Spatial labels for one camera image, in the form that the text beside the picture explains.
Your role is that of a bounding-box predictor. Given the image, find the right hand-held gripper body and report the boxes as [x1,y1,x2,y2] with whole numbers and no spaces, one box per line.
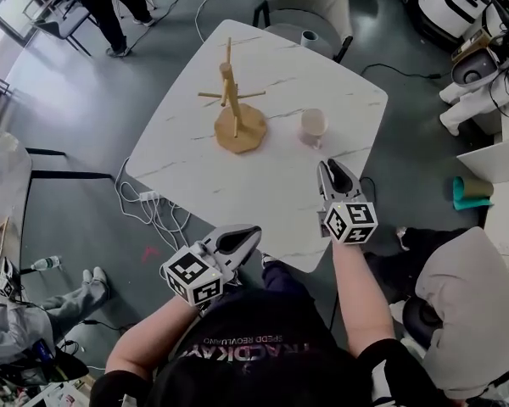
[316,192,378,245]

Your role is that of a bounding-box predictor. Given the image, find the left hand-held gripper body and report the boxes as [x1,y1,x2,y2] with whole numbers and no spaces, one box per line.
[159,239,239,309]

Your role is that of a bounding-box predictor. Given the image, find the pale pink mug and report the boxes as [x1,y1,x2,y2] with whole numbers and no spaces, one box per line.
[299,108,328,150]

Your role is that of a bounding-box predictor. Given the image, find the wooden mug tree stand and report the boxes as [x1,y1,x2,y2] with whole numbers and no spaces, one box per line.
[198,36,268,155]

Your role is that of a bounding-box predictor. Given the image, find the person's right forearm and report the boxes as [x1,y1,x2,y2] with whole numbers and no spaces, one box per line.
[331,237,398,358]

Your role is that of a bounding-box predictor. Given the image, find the person's left forearm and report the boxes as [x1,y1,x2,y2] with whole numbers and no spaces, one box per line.
[104,297,204,381]

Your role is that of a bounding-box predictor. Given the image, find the person's dark trousers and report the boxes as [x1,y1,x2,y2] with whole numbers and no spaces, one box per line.
[260,263,319,300]

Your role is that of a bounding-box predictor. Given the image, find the person's black t-shirt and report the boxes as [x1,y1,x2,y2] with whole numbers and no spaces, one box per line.
[91,288,450,407]

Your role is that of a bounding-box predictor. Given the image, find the teal rolled mat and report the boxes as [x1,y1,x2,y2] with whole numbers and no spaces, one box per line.
[452,176,495,211]

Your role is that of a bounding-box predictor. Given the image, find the grey backpack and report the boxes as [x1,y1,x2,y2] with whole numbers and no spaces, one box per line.
[450,47,500,86]
[401,297,443,350]

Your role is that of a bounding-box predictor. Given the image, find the clear water bottle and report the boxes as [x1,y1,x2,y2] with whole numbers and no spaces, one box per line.
[30,255,63,270]

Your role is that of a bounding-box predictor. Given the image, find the white board panel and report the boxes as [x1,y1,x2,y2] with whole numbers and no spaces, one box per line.
[456,137,509,185]

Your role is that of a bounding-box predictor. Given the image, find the white table with black legs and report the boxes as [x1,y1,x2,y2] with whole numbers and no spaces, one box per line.
[0,131,114,270]

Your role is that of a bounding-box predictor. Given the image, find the tangle of white cables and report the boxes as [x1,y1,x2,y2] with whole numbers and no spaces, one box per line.
[114,156,193,254]

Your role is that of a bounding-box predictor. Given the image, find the black floor cable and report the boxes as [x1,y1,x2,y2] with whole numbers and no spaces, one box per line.
[360,63,453,80]

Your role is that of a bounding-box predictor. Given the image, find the black frame chair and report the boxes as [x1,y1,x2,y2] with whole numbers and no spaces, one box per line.
[23,0,98,58]

